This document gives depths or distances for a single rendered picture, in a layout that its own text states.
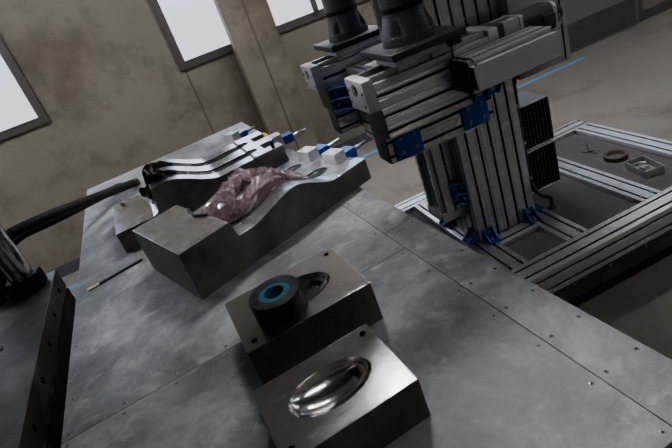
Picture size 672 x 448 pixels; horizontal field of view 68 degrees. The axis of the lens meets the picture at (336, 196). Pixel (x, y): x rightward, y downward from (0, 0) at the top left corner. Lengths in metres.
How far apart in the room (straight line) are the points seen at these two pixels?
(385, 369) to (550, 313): 0.24
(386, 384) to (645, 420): 0.26
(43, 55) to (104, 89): 0.38
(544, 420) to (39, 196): 3.49
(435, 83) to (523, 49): 0.24
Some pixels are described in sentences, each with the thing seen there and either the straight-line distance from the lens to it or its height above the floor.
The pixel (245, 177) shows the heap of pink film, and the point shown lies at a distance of 1.22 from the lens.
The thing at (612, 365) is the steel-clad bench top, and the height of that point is 0.80.
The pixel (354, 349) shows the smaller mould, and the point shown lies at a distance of 0.67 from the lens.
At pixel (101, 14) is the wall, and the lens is 3.56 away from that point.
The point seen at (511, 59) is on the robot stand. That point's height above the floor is 0.93.
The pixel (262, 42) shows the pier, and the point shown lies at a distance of 3.43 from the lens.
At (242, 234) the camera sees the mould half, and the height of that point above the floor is 0.87.
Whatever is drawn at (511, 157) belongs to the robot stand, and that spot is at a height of 0.49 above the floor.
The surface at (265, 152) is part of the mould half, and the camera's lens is 1.42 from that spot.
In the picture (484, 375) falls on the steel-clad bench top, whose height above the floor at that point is 0.80.
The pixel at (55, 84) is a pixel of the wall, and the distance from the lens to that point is 3.62.
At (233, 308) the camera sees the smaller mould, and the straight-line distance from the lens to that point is 0.83.
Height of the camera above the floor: 1.29
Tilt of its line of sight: 24 degrees down
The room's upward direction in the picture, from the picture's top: 20 degrees counter-clockwise
